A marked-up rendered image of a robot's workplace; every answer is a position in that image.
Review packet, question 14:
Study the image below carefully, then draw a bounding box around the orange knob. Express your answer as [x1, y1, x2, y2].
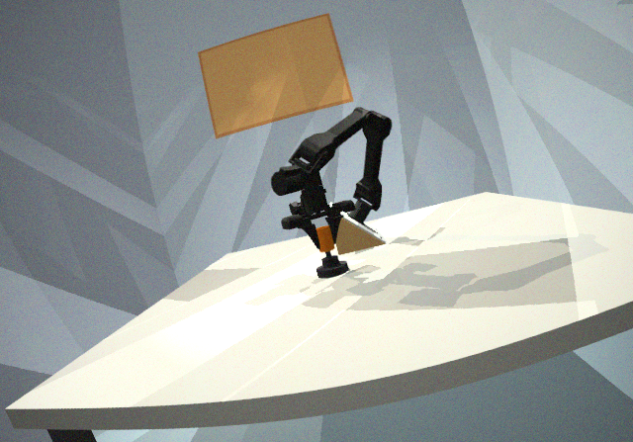
[316, 225, 335, 253]

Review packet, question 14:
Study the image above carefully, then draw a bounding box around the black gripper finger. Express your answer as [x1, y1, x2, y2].
[325, 215, 344, 244]
[298, 223, 320, 250]

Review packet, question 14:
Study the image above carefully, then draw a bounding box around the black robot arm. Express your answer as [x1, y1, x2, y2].
[271, 107, 392, 225]

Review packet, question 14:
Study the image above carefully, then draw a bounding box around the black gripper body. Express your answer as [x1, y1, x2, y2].
[281, 185, 356, 229]

